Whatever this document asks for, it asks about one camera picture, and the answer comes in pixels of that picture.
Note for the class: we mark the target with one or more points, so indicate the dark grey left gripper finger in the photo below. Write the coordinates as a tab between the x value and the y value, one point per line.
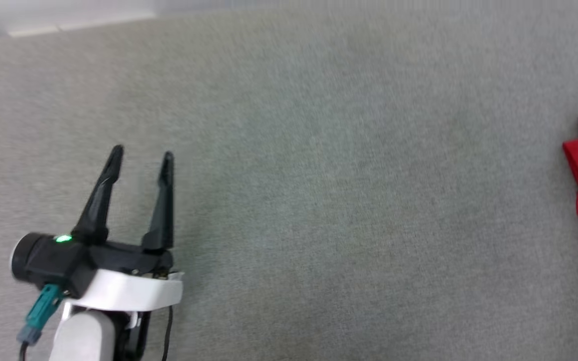
101	200
162	210

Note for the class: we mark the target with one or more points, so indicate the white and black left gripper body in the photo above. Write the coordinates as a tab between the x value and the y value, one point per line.
123	286

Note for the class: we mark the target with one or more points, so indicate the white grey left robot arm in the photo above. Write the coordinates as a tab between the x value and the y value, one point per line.
88	336

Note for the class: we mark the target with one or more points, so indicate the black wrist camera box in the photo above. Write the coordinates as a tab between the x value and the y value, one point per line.
48	260

